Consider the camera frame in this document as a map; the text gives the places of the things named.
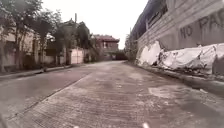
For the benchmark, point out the red brick house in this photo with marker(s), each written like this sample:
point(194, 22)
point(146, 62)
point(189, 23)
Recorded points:
point(106, 45)

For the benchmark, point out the grey concrete road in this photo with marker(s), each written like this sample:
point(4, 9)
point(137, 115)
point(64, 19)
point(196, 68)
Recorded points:
point(110, 96)

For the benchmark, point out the white gate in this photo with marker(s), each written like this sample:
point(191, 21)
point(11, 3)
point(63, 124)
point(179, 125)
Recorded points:
point(77, 56)

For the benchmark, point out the pole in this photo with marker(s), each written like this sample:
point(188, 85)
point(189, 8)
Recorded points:
point(75, 20)

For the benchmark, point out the robot's own part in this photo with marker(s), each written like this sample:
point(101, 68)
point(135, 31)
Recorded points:
point(145, 125)

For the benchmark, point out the white tarpaulin sheets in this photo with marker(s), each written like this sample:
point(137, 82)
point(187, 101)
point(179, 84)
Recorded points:
point(186, 58)

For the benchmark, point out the concrete gutter strip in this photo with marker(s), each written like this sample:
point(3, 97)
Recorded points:
point(186, 80)

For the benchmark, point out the row of trees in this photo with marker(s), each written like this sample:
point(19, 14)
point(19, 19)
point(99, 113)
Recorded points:
point(40, 30)

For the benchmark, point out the raised concrete kerb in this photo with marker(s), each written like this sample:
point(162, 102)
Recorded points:
point(30, 72)

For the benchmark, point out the grey block wall building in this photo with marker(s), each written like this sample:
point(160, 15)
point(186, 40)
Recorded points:
point(186, 20)

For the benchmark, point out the pale boundary wall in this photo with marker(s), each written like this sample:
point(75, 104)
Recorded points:
point(20, 55)

